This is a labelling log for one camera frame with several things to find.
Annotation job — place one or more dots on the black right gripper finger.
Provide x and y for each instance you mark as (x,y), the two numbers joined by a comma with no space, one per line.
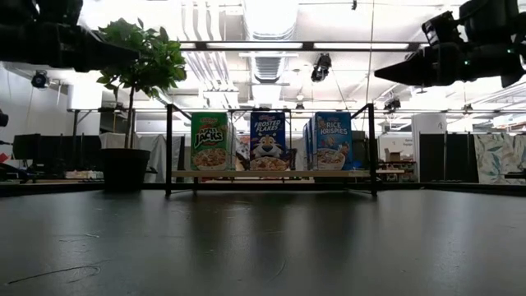
(407,70)

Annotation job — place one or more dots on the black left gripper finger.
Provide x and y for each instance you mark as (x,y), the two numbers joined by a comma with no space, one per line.
(109,53)

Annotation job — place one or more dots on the Apple Jacks cereal box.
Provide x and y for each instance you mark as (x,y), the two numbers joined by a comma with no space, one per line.
(209,140)

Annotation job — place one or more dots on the Frosted Flakes cereal box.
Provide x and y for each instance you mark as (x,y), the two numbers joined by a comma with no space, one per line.
(267,140)

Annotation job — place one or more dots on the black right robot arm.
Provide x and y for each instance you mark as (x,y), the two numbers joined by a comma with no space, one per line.
(509,66)

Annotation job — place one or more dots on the wooden shelf board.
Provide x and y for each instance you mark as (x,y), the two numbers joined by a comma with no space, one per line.
(287,174)

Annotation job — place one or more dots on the green leafy potted tree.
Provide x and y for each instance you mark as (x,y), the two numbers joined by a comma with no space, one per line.
(156,61)

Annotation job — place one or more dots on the brown cardboard box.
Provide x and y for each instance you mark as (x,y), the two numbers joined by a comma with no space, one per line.
(394,156)

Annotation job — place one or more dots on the black partition panels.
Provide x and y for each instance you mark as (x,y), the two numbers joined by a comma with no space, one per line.
(431,158)

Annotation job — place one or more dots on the black cabinet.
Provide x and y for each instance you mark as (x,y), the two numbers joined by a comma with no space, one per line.
(359,150)

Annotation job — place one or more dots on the floral patterned cloth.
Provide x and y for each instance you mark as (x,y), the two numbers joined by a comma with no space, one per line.
(497,158)

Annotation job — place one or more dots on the black monitors and desk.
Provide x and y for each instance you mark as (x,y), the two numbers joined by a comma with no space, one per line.
(53,152)

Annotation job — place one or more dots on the black plant pot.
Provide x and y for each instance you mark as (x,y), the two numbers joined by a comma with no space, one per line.
(125,170)

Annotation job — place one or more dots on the ceiling air vent grille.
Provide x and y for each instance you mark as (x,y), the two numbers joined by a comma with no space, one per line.
(267,66)

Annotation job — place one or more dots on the round black wall device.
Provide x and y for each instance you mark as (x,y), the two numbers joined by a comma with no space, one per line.
(40,80)

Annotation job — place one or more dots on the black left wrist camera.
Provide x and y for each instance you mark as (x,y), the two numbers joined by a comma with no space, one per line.
(61,10)

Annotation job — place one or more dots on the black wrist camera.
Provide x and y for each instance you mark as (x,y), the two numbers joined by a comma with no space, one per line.
(61,10)
(441,29)

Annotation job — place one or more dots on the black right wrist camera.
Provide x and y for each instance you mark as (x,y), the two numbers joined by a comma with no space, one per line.
(441,29)

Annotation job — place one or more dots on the white wall unit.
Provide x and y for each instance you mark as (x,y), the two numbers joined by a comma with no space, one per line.
(84,96)

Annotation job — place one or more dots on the black overhead camera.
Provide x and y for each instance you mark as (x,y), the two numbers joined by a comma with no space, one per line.
(320,67)

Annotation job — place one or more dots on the black metal shelf frame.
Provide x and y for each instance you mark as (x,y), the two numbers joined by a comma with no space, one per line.
(372,156)

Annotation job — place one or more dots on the black overhead frame bar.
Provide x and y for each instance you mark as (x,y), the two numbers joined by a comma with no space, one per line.
(308,46)

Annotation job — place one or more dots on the black table edge rail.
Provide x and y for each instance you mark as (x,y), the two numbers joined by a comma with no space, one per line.
(267,186)

